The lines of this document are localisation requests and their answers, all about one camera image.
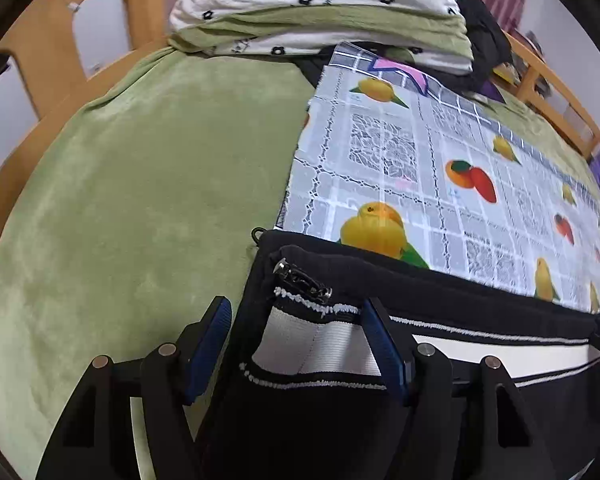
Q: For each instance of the purple pillow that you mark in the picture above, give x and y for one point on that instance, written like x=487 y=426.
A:
x=490 y=91

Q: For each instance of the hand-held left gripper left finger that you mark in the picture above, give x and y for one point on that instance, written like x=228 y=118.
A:
x=211 y=347

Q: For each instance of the grey checked bed sheet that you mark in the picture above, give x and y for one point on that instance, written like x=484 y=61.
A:
x=350 y=57

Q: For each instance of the black jacket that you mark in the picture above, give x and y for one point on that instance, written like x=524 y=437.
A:
x=485 y=35

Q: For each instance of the black pants with white stripe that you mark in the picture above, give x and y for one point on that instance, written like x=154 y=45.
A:
x=305 y=430

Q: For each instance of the fruit print tablecloth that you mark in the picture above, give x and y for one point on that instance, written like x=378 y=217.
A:
x=430 y=185

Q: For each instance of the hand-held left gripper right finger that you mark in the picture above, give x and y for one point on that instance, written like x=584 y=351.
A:
x=387 y=352

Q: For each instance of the green fleece blanket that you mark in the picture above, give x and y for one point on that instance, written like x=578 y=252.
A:
x=130 y=210

